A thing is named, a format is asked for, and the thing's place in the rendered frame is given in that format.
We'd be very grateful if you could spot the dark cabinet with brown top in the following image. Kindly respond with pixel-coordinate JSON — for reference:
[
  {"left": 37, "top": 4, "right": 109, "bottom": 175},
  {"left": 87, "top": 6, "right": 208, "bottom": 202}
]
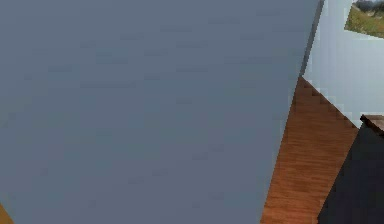
[{"left": 316, "top": 113, "right": 384, "bottom": 224}]

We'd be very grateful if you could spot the window with green view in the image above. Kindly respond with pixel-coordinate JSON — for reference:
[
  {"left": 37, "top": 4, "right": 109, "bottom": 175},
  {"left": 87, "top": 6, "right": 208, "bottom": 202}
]
[{"left": 344, "top": 0, "right": 384, "bottom": 40}]

